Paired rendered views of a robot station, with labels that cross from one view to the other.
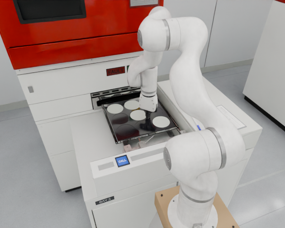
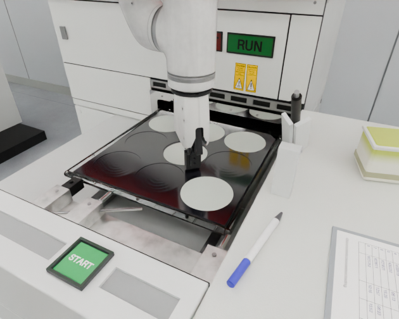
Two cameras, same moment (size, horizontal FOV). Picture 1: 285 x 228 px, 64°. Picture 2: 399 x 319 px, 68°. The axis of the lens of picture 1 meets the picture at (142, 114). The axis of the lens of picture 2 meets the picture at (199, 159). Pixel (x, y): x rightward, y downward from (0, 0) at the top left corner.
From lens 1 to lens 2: 97 cm
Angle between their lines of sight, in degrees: 38
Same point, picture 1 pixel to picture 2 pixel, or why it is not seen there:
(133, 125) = (145, 163)
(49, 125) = (89, 114)
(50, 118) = (90, 101)
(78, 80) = (129, 38)
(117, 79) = not seen: hidden behind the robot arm
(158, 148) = (47, 232)
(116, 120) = (136, 139)
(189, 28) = not seen: outside the picture
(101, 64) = not seen: hidden behind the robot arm
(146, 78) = (164, 17)
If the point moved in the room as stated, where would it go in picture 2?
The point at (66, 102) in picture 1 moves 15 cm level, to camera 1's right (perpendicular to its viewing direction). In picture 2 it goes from (111, 81) to (137, 93)
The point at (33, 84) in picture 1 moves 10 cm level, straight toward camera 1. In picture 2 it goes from (67, 25) to (44, 30)
